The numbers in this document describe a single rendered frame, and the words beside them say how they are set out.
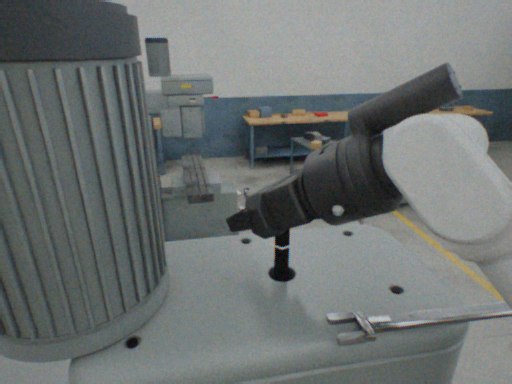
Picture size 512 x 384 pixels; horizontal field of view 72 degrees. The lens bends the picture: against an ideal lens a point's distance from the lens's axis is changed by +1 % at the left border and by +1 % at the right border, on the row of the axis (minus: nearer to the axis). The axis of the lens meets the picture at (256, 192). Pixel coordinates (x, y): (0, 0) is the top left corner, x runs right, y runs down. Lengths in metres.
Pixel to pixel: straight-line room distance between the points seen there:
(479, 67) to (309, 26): 3.90
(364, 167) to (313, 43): 6.97
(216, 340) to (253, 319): 0.05
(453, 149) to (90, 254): 0.32
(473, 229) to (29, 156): 0.34
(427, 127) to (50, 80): 0.29
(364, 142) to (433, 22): 8.09
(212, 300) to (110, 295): 0.12
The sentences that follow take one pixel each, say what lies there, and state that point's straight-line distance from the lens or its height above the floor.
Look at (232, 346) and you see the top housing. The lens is 0.40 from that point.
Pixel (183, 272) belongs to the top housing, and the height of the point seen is 1.89.
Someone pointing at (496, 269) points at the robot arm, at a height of 2.01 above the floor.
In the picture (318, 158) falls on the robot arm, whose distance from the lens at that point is 0.37.
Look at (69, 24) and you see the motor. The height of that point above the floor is 2.19.
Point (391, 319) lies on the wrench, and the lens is 0.44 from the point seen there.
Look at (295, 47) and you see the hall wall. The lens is 7.18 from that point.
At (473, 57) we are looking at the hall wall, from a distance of 9.09.
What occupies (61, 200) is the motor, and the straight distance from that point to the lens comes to 0.33.
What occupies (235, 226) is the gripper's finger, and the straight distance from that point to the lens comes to 0.46.
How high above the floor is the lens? 2.18
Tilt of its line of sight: 23 degrees down
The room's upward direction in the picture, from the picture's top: straight up
